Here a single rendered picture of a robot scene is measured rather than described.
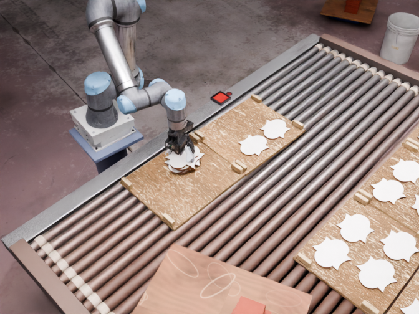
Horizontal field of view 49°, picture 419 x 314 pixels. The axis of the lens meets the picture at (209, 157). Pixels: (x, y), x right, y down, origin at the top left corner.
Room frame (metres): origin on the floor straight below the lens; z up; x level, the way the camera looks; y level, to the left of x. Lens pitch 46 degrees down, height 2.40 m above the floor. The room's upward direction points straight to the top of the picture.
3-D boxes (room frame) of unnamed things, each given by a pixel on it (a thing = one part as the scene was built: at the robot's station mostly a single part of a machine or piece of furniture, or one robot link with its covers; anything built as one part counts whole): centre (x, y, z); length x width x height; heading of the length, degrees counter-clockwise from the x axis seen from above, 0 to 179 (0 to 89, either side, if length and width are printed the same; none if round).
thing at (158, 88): (1.42, 0.20, 1.29); 0.11 x 0.11 x 0.08; 33
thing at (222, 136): (1.57, -0.19, 0.93); 0.41 x 0.35 x 0.02; 133
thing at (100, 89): (1.65, 0.49, 1.13); 0.13 x 0.12 x 0.14; 123
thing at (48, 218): (1.71, 0.06, 0.89); 2.08 x 0.08 x 0.06; 136
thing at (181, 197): (1.29, 0.11, 0.93); 0.41 x 0.35 x 0.02; 134
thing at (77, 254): (1.56, -0.10, 0.90); 1.95 x 0.05 x 0.05; 136
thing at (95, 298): (1.42, -0.25, 0.90); 1.95 x 0.05 x 0.05; 136
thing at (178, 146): (1.34, 0.13, 1.13); 0.09 x 0.08 x 0.12; 156
